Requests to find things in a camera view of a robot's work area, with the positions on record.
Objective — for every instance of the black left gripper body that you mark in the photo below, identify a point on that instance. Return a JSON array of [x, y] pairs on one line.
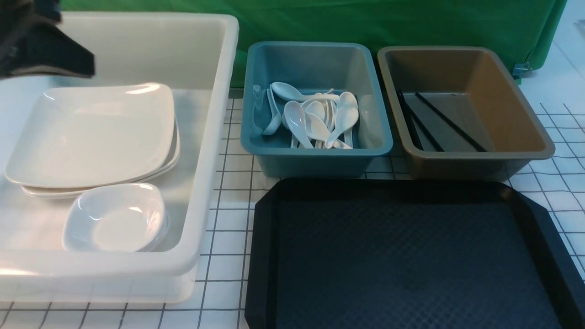
[[32, 44]]

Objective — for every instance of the large white square plate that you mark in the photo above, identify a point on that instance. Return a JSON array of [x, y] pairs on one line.
[[78, 137]]

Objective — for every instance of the small white dish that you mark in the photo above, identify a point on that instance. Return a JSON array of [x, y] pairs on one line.
[[115, 218], [162, 232]]

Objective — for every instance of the white ceramic spoon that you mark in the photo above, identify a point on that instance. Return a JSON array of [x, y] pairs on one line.
[[345, 119]]

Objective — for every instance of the black chopstick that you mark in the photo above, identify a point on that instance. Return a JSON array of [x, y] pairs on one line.
[[427, 133], [451, 124], [409, 119]]

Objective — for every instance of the lower white plate in tub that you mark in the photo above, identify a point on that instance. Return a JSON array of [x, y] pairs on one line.
[[67, 193]]

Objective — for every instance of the large white plastic tub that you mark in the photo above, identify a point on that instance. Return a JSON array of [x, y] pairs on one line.
[[193, 54]]

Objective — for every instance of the small white dish in tub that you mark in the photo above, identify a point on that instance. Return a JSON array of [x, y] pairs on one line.
[[162, 232]]

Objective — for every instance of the white spoon left side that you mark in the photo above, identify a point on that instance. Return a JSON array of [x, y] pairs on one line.
[[276, 117]]

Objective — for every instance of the white spoon top of pile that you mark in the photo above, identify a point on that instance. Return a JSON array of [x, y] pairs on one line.
[[290, 93]]

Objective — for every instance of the white spoon centre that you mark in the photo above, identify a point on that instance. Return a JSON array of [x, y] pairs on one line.
[[296, 121]]

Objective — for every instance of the white spoon front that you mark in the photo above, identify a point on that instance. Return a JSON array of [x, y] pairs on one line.
[[317, 130]]

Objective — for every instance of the teal plastic bin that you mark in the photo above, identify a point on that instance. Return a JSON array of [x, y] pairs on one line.
[[313, 67]]

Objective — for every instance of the black serving tray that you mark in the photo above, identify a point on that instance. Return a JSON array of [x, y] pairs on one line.
[[408, 254]]

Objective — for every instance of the brown plastic bin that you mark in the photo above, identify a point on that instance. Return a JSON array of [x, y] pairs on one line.
[[473, 88]]

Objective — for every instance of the metal binder clip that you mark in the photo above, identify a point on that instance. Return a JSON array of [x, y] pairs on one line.
[[522, 70]]

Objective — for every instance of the green cloth backdrop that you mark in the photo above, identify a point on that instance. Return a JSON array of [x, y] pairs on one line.
[[518, 31]]

